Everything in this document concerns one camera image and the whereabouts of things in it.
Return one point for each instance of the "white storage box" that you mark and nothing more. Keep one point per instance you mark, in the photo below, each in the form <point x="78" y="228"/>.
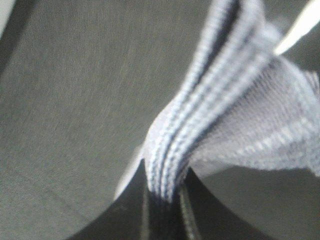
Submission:
<point x="308" y="18"/>

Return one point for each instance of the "black table cloth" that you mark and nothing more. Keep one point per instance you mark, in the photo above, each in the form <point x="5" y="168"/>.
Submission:
<point x="81" y="81"/>

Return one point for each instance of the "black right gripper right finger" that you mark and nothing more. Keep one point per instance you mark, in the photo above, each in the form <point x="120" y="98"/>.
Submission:
<point x="201" y="216"/>

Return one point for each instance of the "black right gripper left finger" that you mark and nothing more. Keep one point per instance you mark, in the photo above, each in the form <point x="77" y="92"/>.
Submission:
<point x="123" y="218"/>

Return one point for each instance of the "lavender towel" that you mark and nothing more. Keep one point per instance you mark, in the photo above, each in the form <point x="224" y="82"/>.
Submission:
<point x="239" y="105"/>

